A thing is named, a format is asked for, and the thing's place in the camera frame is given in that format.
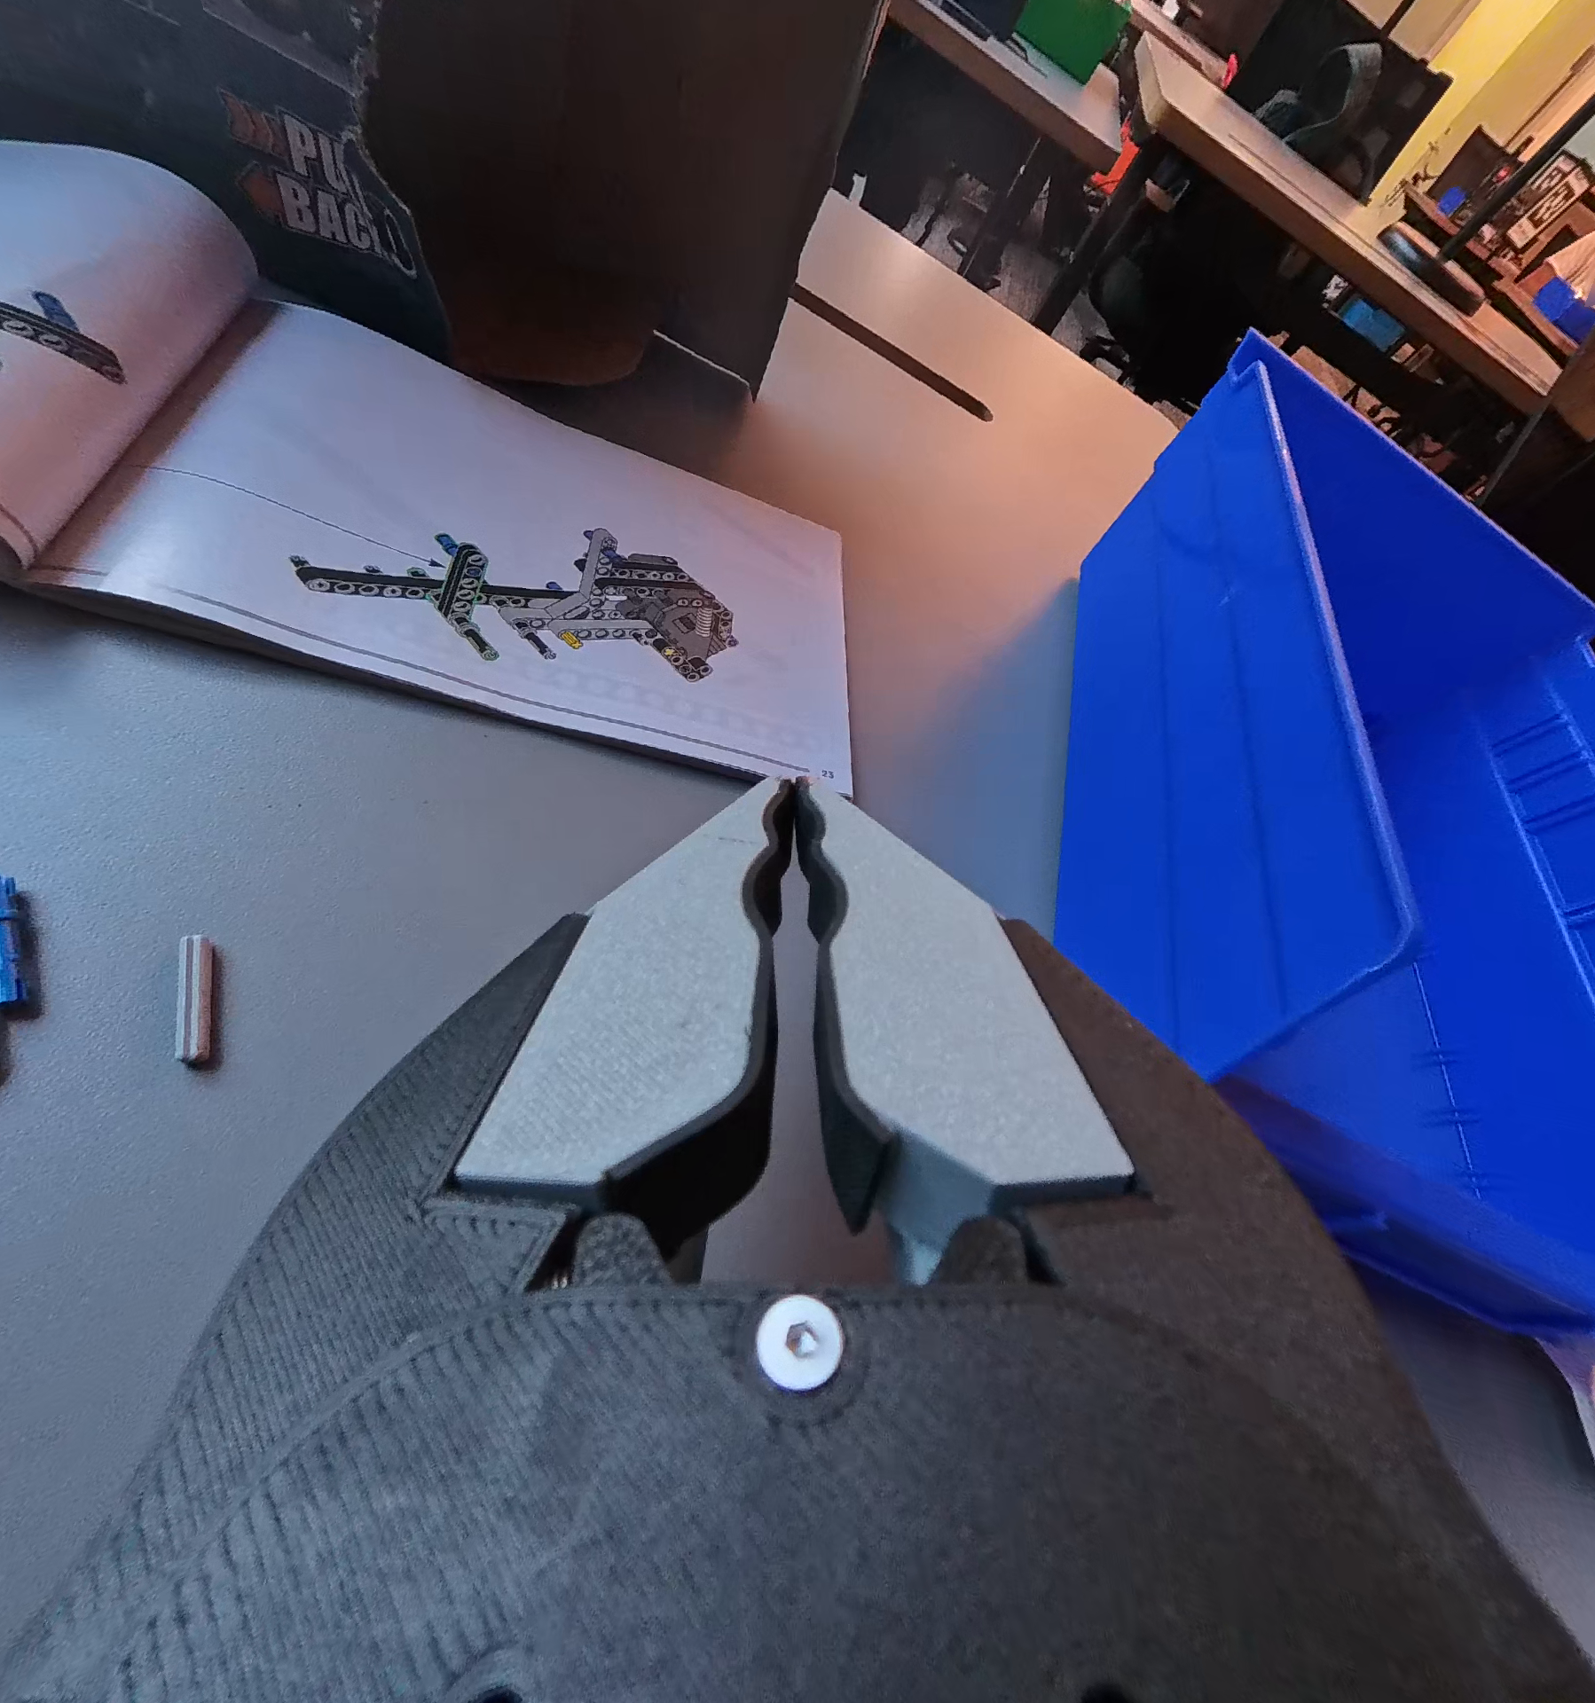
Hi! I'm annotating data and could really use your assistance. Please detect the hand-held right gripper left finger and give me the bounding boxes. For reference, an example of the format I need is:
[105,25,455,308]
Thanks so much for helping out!
[453,775,796,1259]

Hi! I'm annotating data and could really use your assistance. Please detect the black office chair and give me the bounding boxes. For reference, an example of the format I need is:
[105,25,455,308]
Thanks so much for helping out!
[1256,39,1388,180]

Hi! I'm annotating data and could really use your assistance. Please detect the blue plastic bin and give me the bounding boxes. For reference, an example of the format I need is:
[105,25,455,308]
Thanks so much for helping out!
[1054,328,1595,1347]

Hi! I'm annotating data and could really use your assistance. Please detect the green box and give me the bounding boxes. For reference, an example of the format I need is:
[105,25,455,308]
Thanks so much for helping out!
[1015,0,1132,82]

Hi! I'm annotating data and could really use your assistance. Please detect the long wooden desk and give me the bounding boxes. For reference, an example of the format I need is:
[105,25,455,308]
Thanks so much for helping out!
[1134,29,1565,400]

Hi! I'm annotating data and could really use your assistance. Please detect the open instruction booklet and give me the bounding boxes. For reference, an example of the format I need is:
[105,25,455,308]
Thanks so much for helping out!
[0,137,855,795]

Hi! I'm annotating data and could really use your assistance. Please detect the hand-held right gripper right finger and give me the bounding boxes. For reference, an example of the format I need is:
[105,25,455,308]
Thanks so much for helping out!
[795,781,1138,1284]

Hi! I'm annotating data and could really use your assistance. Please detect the dark printed toy box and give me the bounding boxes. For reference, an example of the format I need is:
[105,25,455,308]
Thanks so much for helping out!
[0,0,891,398]

